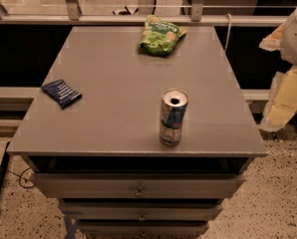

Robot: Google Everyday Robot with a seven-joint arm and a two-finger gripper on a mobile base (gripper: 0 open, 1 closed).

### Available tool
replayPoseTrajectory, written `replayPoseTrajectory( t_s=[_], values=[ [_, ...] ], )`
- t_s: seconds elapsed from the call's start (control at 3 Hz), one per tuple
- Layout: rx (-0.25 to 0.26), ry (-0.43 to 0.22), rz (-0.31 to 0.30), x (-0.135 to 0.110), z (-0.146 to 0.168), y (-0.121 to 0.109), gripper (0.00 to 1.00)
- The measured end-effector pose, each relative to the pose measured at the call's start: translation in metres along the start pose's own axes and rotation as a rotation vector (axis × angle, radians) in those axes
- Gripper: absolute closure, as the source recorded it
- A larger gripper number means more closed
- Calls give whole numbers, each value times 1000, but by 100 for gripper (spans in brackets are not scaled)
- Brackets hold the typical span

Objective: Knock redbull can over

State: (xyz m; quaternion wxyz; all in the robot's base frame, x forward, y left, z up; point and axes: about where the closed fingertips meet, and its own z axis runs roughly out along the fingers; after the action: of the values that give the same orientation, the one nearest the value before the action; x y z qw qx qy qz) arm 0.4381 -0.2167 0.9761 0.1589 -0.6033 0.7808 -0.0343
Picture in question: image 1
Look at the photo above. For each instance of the metal railing frame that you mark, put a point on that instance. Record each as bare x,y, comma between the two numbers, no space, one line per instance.
133,12

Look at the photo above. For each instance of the top grey drawer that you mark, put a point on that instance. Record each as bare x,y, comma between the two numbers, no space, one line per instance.
137,186

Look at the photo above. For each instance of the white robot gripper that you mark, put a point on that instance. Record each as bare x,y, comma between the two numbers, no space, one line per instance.
281,107

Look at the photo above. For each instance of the green chip bag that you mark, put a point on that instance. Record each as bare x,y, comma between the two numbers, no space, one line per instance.
160,37

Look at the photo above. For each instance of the silver blue redbull can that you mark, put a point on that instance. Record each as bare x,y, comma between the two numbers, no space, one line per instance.
173,106

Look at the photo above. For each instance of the grey drawer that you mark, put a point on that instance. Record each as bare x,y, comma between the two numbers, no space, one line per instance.
142,228
137,186
141,211

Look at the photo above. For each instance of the bottom grey drawer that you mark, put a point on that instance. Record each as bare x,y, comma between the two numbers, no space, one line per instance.
142,228

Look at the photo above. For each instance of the grey drawer cabinet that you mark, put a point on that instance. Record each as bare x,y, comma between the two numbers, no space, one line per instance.
114,127

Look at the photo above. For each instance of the dark blue snack packet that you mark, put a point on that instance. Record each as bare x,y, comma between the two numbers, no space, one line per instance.
61,93

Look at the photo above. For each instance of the middle grey drawer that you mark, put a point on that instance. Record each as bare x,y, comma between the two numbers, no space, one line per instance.
141,211

